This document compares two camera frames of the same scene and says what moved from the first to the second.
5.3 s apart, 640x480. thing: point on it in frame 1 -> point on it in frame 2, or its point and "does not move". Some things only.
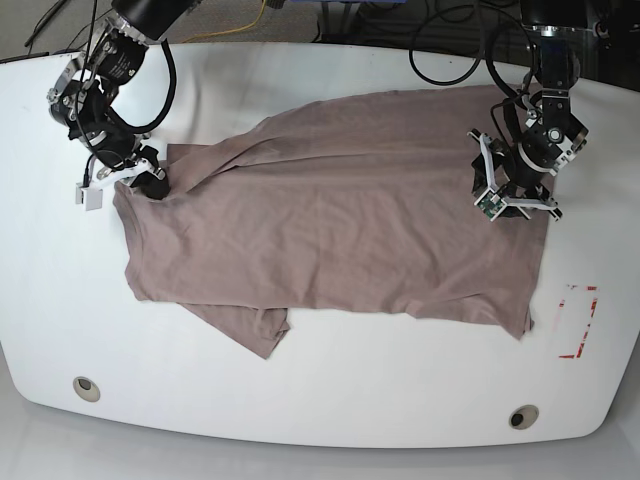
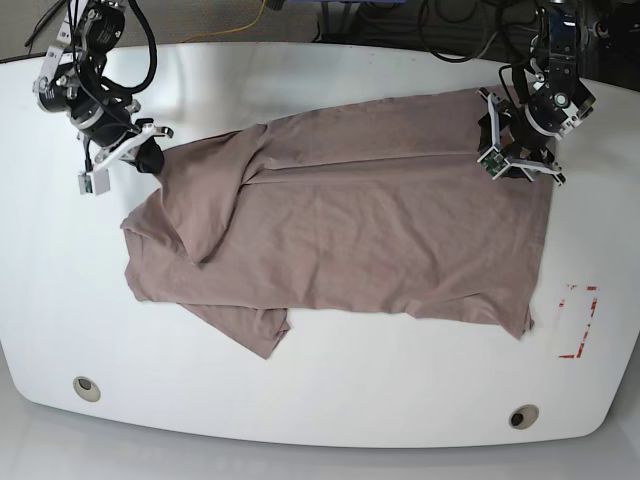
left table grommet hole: (87, 388) does not move
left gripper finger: (151, 185) -> (150, 158)
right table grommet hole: (523, 417) does not move
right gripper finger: (479, 183) -> (486, 135)
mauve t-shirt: (349, 199) does not move
